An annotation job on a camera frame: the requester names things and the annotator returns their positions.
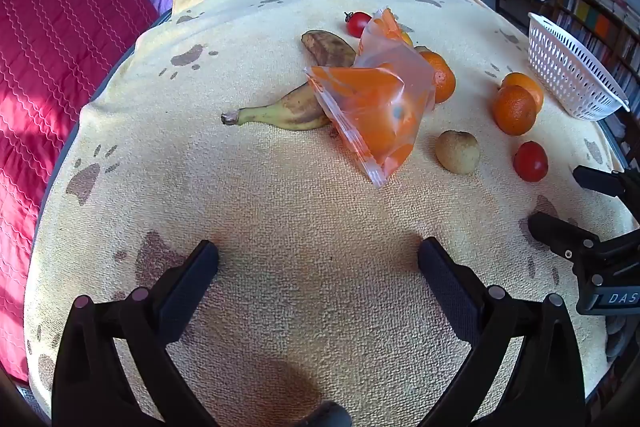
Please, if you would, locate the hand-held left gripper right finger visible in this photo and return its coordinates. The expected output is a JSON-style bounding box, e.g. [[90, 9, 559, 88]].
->
[[417, 237, 587, 427]]

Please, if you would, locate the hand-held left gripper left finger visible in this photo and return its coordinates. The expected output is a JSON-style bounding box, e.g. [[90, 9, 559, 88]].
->
[[52, 239, 221, 427]]

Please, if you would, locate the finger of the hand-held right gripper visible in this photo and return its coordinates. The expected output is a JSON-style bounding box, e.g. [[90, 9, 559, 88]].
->
[[573, 164, 640, 198], [527, 212, 603, 264]]

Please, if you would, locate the white plastic basket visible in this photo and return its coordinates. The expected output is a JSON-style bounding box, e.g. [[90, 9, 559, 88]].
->
[[527, 12, 631, 122]]

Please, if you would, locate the brown kiwi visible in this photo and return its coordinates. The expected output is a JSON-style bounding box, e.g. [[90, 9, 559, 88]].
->
[[434, 130, 481, 175]]

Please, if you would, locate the orange plastic bag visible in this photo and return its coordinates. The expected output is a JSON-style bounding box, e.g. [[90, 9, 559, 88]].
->
[[305, 7, 437, 188]]

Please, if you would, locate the yellow brown-spotted banana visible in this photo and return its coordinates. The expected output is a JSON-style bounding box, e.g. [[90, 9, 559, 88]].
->
[[221, 82, 333, 131]]

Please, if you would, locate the dark brown banana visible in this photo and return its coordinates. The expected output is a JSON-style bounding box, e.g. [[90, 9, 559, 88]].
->
[[301, 30, 357, 68]]

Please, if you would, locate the red tomato with stem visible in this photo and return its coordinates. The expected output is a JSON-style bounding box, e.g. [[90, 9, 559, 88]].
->
[[344, 11, 373, 38]]

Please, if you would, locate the person's right hand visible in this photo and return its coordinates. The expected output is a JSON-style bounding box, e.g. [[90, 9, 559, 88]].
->
[[604, 314, 632, 360]]

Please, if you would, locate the yellow paw-print towel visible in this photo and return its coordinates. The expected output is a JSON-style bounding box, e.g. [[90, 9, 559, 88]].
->
[[22, 0, 633, 427]]

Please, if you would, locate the wooden bookshelf with books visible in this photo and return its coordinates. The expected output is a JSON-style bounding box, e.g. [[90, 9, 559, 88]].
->
[[550, 0, 640, 158]]

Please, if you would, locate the red quilted bedspread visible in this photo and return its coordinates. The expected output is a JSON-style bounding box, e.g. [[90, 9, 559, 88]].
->
[[0, 0, 161, 383]]

